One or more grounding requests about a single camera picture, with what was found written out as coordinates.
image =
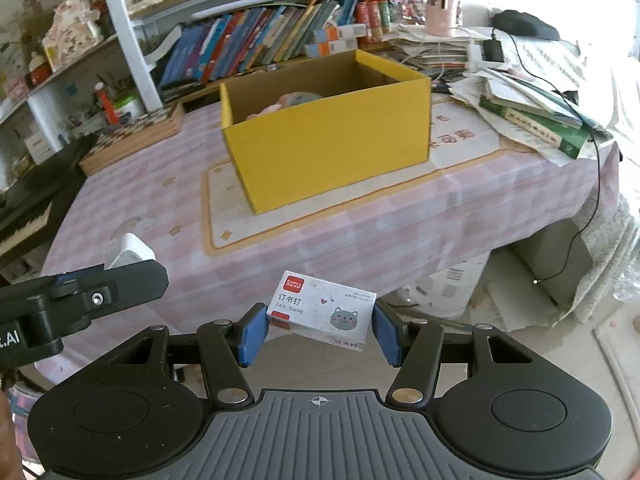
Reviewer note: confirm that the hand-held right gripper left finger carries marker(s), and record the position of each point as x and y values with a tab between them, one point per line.
252	335

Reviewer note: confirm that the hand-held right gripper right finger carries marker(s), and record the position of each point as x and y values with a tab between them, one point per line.
387	335

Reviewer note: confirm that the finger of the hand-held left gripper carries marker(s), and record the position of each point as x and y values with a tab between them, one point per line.
135	282

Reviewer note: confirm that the white small block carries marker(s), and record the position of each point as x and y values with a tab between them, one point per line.
130	252

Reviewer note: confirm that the white staple box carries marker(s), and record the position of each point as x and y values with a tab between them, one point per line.
320	310

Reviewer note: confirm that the yellow cardboard box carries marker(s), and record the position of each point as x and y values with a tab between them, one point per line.
325	150

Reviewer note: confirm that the pink plush toy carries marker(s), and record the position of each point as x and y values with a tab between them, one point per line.
270	109

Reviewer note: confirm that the grey plush toy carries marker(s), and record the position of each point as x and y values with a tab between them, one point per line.
302	98

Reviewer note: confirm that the pink checkered desktop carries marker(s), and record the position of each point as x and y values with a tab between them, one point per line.
350	230

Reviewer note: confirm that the white printed cardboard sheets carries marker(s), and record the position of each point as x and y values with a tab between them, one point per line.
475	295

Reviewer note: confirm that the black electronic keyboard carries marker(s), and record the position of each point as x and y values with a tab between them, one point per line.
40	190

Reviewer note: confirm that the wooden chessboard box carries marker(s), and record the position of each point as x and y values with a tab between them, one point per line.
135	140

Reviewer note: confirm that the white box red label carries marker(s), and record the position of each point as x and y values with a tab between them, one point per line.
40	149

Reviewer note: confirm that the green lid white jar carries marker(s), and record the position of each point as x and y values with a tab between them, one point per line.
129	107

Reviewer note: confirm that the grey storage box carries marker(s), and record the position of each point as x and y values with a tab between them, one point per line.
550	265

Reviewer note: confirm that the red slim tube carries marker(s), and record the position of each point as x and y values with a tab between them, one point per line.
107	105

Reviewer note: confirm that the red white doll jar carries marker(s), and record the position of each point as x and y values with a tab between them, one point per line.
40	70

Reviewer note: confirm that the pale floor rug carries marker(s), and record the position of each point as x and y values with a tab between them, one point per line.
620	360

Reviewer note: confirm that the white paperback book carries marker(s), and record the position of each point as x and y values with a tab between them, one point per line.
162	45

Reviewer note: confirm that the white bookshelf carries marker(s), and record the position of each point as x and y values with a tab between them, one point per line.
125	35

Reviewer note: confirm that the white lace cloth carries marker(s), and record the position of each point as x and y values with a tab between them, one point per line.
615	230

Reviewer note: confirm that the pink floral pig ornament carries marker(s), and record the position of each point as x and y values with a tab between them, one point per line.
70	35

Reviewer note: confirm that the green thick book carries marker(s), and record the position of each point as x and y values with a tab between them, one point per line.
540	127

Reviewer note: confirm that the row of colourful books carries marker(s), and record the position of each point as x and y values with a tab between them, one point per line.
250	40

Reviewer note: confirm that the pile of white papers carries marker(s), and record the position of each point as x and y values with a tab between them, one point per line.
435	52
525	90

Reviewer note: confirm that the orange white small box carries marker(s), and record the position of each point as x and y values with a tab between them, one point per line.
330	49
345	32

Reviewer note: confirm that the black power adapter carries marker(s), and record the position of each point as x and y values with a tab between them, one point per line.
494	51

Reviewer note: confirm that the pink cardboard holder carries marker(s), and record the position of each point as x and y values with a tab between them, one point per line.
442	10

